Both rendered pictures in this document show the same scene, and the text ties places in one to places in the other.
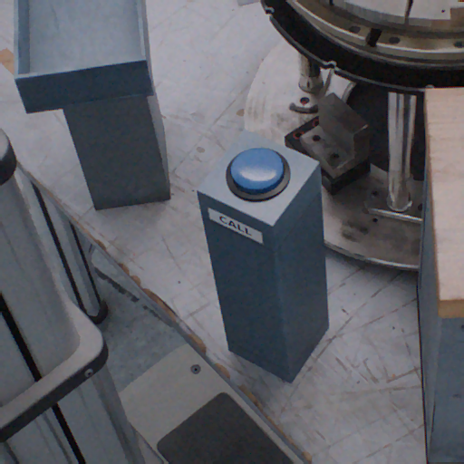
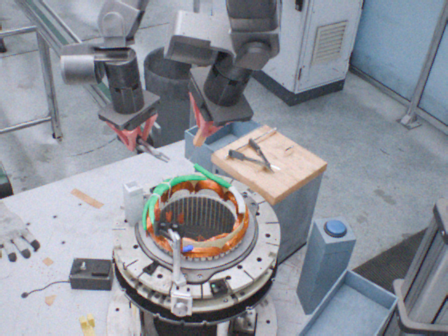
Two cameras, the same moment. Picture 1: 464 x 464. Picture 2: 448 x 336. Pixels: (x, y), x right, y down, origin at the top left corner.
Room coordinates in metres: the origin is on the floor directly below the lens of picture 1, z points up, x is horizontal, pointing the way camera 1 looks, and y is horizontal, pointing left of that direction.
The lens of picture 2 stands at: (1.34, 0.18, 1.81)
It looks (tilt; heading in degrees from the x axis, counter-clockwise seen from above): 39 degrees down; 213
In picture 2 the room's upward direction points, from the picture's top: 5 degrees clockwise
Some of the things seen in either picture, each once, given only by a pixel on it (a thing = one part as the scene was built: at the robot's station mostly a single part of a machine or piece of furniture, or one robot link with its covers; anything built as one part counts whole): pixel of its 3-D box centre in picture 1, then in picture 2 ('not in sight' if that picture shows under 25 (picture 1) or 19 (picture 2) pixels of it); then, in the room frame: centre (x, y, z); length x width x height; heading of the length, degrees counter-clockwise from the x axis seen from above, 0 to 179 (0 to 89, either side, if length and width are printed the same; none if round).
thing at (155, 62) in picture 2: not in sight; (181, 91); (-0.49, -1.29, 0.39); 0.39 x 0.39 x 0.35
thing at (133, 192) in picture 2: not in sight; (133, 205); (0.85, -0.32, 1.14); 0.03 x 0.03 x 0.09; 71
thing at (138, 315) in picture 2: not in sight; (138, 308); (0.90, -0.28, 0.91); 0.02 x 0.02 x 0.21
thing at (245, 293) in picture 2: not in sight; (253, 282); (0.80, -0.08, 1.06); 0.09 x 0.04 x 0.01; 161
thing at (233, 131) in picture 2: not in sight; (221, 171); (0.45, -0.40, 0.92); 0.17 x 0.11 x 0.28; 170
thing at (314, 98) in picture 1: (311, 86); not in sight; (0.84, -0.11, 0.81); 0.07 x 0.03 x 0.01; 153
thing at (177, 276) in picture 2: not in sight; (178, 258); (0.90, -0.17, 1.15); 0.03 x 0.02 x 0.12; 63
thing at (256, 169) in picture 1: (257, 169); (335, 226); (0.55, -0.03, 1.04); 0.04 x 0.04 x 0.01
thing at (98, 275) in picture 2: not in sight; (92, 273); (0.84, -0.48, 0.81); 0.10 x 0.06 x 0.06; 126
